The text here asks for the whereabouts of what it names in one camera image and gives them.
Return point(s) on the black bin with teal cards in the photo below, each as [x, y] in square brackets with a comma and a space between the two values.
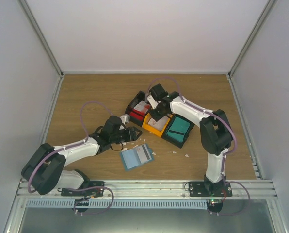
[179, 145]

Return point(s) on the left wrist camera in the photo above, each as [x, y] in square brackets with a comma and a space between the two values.
[125, 119]

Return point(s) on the aluminium frame post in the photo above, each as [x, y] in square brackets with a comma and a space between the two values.
[252, 35]
[32, 20]

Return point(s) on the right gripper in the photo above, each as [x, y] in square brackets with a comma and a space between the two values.
[155, 117]

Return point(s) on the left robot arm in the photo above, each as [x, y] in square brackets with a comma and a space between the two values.
[45, 171]

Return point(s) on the teal card stack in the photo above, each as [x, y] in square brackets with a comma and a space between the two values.
[178, 129]

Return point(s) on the right aluminium frame post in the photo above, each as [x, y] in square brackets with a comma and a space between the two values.
[252, 35]

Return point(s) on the red and white card stack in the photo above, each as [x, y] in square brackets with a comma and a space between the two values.
[139, 111]

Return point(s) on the white credit card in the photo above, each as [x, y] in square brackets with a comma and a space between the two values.
[144, 153]

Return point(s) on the blue leather card holder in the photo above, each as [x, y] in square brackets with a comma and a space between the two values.
[130, 159]

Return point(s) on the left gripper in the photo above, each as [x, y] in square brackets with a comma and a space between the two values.
[131, 135]

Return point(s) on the yellow bin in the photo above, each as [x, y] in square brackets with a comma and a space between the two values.
[151, 129]

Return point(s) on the white perforated cable duct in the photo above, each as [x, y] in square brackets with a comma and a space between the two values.
[119, 204]

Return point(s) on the left aluminium frame post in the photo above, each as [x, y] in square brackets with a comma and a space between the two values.
[32, 20]

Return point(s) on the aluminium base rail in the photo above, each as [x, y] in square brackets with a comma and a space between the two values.
[178, 189]

